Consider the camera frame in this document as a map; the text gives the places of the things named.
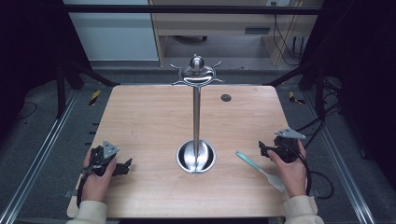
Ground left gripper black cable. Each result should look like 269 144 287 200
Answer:
76 166 94 209

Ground white cabinet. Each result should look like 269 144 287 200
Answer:
62 0 161 63

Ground yellow handled tool right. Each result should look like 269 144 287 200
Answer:
288 91 306 105

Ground black metal frame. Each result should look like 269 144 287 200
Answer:
54 3 331 120

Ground black cables under desk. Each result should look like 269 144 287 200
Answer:
270 1 307 67

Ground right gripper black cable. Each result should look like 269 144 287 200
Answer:
288 143 335 201

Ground yellow handled tool left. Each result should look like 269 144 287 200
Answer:
88 89 103 107

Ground aluminium floor rail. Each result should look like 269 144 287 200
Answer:
0 90 80 224
303 91 378 224

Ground black floor cables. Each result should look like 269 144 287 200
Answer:
293 76 344 150

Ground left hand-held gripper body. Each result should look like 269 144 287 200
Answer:
82 139 123 177

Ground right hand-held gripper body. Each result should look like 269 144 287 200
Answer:
272 127 307 164

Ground yellow handled tool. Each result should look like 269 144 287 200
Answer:
88 89 103 107
288 91 306 105

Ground person's left hand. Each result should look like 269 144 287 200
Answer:
81 148 118 203

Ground metal utensil hanging stand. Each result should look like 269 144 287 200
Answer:
170 54 225 175

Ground teal handled white spatula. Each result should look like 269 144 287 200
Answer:
234 150 288 194

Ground person's right hand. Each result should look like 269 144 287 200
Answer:
266 139 308 199

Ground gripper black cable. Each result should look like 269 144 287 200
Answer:
76 166 94 209
288 143 335 201

